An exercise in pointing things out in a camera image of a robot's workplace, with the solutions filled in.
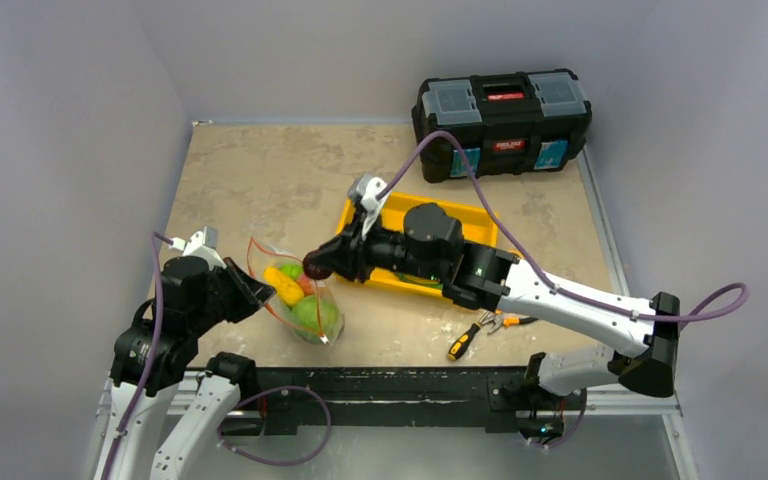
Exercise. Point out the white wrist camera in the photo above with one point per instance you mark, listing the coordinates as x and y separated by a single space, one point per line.
201 244
365 193

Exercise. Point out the clear orange zip bag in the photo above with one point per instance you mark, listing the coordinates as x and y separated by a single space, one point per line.
260 256

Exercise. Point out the dark red plum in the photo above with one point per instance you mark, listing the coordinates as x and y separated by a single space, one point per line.
316 272

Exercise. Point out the yellow black screwdriver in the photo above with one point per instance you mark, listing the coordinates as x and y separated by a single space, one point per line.
462 343

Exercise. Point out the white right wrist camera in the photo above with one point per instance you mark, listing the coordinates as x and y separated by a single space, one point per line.
365 193

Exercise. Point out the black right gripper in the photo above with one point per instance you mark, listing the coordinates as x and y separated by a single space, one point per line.
355 249

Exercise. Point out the yellow banana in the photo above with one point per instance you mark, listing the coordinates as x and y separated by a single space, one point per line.
288 290

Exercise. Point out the orange handled pliers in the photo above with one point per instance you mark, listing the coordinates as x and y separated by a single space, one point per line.
494 321

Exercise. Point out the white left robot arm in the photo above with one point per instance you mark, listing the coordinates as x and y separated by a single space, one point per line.
191 296

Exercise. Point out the black metal base frame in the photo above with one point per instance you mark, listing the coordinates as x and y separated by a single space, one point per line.
495 399

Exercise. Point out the red peach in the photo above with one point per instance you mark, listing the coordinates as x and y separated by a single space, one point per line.
307 286

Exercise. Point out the black plastic toolbox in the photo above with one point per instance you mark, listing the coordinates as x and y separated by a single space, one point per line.
507 124

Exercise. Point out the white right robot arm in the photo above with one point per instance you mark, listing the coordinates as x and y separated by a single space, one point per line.
640 335

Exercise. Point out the small green ball vegetable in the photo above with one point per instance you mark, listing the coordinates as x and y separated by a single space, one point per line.
291 270

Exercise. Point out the yellow plastic tray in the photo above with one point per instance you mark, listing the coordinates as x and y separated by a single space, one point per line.
478 229

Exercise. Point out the green cabbage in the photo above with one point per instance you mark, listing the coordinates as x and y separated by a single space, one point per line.
314 314

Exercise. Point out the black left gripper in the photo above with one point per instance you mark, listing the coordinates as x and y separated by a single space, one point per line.
251 292

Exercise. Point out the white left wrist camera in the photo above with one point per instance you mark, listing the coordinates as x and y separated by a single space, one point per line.
201 244

